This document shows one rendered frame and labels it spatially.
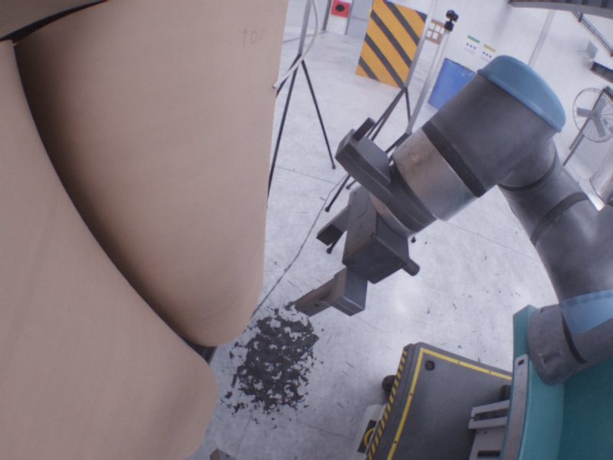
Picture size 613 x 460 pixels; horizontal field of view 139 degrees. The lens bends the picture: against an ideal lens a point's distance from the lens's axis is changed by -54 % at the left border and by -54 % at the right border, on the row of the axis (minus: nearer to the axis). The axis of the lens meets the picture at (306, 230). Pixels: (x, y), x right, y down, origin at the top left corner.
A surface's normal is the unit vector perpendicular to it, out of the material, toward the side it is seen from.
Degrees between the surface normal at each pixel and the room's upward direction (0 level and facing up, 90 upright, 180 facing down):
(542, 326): 70
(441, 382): 0
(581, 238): 64
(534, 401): 0
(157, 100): 90
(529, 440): 0
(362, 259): 83
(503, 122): 75
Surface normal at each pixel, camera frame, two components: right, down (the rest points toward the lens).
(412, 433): 0.15, -0.63
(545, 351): -0.87, -0.25
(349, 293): 0.55, -0.53
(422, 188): -0.60, 0.28
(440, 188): -0.40, 0.51
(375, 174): -0.23, 0.64
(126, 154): 0.36, 0.75
